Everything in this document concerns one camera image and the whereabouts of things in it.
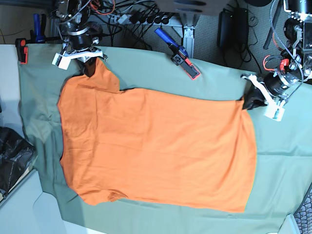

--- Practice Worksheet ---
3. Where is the blue clamp on table edge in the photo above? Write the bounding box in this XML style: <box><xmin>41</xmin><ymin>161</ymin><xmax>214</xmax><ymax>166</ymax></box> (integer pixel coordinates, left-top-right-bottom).
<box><xmin>154</xmin><ymin>27</ymin><xmax>200</xmax><ymax>80</ymax></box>

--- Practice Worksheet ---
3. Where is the black power strip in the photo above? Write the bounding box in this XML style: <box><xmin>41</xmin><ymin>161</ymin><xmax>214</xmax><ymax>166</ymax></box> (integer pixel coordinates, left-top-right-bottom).
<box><xmin>107</xmin><ymin>13</ymin><xmax>171</xmax><ymax>26</ymax></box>

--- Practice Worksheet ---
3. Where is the aluminium frame post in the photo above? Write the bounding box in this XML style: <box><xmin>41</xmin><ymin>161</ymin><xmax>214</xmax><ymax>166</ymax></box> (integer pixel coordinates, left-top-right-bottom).
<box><xmin>179</xmin><ymin>13</ymin><xmax>199</xmax><ymax>58</ymax></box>

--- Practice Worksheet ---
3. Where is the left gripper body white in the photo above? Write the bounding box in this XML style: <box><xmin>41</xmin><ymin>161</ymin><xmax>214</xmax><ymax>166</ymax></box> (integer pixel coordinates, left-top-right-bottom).
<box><xmin>241</xmin><ymin>74</ymin><xmax>289</xmax><ymax>121</ymax></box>

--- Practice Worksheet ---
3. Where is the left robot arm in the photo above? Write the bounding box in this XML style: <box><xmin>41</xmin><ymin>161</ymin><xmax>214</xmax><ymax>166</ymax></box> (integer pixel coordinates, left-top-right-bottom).
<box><xmin>241</xmin><ymin>0</ymin><xmax>312</xmax><ymax>121</ymax></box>

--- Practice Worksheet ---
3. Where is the black power adapter brick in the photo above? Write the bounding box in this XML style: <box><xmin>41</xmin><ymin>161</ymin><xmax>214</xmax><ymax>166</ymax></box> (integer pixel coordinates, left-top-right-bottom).
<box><xmin>217</xmin><ymin>11</ymin><xmax>233</xmax><ymax>48</ymax></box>

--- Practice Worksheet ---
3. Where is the black plastic bag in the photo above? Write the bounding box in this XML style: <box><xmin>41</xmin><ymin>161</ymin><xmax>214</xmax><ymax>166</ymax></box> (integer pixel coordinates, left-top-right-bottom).
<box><xmin>0</xmin><ymin>127</ymin><xmax>35</xmax><ymax>199</ymax></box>

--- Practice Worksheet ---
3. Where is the blue and red corner clamp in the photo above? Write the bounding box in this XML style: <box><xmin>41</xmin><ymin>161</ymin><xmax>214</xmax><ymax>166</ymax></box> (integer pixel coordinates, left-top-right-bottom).
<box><xmin>15</xmin><ymin>14</ymin><xmax>60</xmax><ymax>64</ymax></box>

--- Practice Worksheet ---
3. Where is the green table cloth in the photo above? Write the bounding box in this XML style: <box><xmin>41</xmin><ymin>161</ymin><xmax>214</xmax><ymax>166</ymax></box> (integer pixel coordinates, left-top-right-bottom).
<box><xmin>19</xmin><ymin>44</ymin><xmax>312</xmax><ymax>234</ymax></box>

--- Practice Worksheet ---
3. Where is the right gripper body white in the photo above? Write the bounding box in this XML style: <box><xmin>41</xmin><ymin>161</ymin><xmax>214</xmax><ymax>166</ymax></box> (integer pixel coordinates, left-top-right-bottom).
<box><xmin>52</xmin><ymin>45</ymin><xmax>108</xmax><ymax>70</ymax></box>

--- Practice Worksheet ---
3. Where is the orange T-shirt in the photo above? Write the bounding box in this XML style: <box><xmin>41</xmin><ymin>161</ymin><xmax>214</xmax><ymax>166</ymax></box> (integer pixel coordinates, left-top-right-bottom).
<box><xmin>58</xmin><ymin>60</ymin><xmax>257</xmax><ymax>213</ymax></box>

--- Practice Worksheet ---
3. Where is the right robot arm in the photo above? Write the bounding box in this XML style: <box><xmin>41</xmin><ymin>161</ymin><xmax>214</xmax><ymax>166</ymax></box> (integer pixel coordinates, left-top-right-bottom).
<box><xmin>52</xmin><ymin>0</ymin><xmax>107</xmax><ymax>77</ymax></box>

